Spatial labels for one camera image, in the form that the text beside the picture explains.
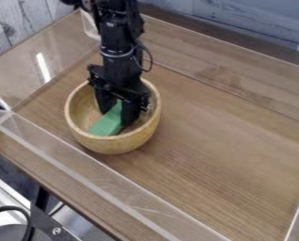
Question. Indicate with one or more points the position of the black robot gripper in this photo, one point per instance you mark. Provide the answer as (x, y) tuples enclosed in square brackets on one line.
[(116, 81)]

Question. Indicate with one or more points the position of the green rectangular block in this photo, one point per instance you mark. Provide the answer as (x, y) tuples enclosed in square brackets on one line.
[(108, 125)]

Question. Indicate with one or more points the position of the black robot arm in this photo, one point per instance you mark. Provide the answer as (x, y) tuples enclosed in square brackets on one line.
[(119, 25)]

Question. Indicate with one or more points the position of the brown wooden bowl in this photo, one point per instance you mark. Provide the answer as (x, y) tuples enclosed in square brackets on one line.
[(82, 114)]

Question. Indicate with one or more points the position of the clear acrylic tray wall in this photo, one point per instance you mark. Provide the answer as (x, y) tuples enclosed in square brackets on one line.
[(119, 205)]

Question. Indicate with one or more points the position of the clear acrylic corner bracket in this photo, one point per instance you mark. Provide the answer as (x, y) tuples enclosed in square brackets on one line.
[(88, 25)]

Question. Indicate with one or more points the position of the black metal table bracket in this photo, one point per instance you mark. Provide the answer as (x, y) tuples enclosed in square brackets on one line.
[(43, 223)]

